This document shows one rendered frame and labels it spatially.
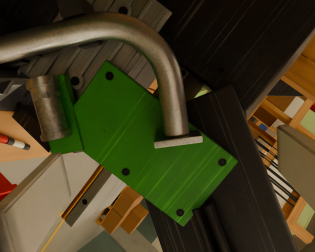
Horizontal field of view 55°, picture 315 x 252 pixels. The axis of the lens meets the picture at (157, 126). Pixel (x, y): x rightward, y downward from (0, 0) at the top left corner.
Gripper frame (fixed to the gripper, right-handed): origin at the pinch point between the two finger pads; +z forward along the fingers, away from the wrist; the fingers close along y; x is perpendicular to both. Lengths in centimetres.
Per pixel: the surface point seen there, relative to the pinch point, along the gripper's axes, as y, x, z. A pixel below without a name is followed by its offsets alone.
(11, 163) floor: -134, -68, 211
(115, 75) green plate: -5.9, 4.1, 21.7
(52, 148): -15.5, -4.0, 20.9
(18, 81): -20.6, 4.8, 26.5
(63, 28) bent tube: -10.2, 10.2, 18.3
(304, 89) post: 46, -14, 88
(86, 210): -17.1, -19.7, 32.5
